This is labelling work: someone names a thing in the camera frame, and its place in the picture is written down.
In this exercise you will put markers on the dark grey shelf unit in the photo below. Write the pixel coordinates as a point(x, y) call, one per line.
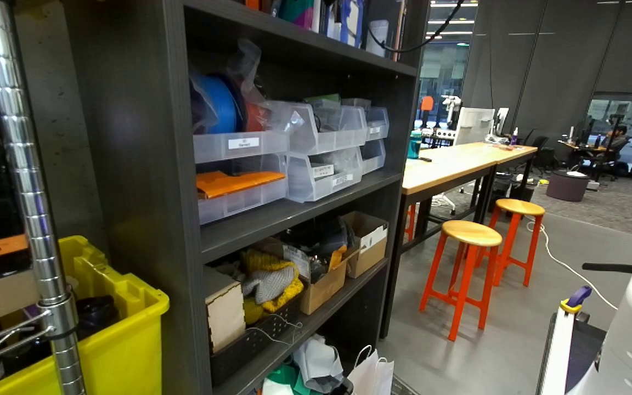
point(133, 63)

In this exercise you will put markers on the clear stacking bin lower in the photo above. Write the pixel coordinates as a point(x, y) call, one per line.
point(312, 178)

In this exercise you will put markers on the clear stacking bin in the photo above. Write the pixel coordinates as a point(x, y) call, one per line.
point(312, 178)
point(325, 129)

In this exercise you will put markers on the cardboard box with label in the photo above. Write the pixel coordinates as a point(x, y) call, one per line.
point(368, 242)

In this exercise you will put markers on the clear stacking bin upper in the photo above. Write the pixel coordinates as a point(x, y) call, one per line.
point(325, 129)

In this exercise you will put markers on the small open cardboard box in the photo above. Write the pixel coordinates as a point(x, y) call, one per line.
point(324, 291)

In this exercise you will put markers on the long wooden work table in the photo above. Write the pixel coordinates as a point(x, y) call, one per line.
point(447, 167)

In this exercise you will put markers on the blue filament spool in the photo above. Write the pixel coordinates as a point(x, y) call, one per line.
point(216, 104)

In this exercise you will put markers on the beige foam block box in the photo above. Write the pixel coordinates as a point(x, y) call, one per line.
point(225, 310)

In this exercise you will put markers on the near orange wooden stool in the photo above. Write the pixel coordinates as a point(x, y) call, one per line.
point(474, 244)

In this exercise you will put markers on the white blue binder books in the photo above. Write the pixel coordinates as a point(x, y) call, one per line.
point(340, 20)

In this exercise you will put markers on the white paper bag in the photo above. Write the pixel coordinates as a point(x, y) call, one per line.
point(371, 374)

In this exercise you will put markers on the grey round ottoman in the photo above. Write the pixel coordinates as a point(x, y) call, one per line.
point(567, 185)

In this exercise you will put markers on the yellow plastic bin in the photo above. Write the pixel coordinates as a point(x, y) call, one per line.
point(119, 332)

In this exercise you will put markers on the chrome wire rack pole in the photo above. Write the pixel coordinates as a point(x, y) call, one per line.
point(18, 130)

